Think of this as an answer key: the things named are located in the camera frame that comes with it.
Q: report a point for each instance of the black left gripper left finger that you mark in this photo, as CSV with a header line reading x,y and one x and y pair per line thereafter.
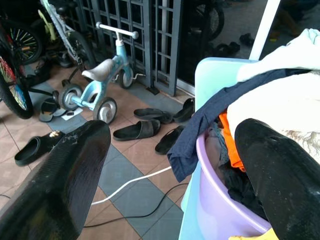
x,y
62,185

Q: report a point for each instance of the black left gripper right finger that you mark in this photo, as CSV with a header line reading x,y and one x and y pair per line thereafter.
x,y
282,180

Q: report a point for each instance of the black dark garment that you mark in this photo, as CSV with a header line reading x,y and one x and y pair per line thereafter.
x,y
240,190

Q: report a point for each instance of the black clog with gold ornament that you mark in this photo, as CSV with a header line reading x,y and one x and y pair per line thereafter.
x,y
35,148

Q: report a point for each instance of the orange garment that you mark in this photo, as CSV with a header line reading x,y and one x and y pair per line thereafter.
x,y
231,142

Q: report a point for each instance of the yellow cloth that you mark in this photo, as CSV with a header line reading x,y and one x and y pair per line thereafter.
x,y
252,237

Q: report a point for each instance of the purple plastic laundry basin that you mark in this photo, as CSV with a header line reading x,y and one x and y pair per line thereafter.
x,y
220,200

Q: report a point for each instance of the white paper sheet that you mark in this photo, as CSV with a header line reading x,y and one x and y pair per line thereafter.
x,y
72,113

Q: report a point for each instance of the grey flip-flop sandal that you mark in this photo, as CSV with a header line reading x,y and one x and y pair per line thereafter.
x,y
48,108

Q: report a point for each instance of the black slide sandal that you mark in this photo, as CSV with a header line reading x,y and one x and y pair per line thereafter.
x,y
185,111
137,130
152,114
168,141

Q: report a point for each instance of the navy blue garment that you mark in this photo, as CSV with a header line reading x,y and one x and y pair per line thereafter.
x,y
212,115

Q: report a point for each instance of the white towel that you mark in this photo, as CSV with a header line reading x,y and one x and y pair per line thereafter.
x,y
280,82

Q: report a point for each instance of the light blue children's tricycle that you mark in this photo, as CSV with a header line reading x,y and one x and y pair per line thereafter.
x,y
100,82

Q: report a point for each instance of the light blue plastic stool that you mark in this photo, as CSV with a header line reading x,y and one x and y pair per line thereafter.
x,y
212,82

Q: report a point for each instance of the black bicycle with colourful spokes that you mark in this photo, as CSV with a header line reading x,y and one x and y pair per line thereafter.
x,y
13,72

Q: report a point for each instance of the black shoe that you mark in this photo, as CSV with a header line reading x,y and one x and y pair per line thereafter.
x,y
246,38
226,48

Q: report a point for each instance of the white vertical pole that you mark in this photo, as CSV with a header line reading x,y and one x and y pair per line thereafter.
x,y
265,27

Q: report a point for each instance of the grey metal gate grille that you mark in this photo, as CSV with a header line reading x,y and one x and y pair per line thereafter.
x,y
140,37

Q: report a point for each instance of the black bicycle wheel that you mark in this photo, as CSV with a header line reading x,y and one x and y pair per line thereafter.
x,y
212,17

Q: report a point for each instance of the white frame bicycle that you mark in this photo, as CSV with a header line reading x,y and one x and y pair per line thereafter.
x,y
67,35

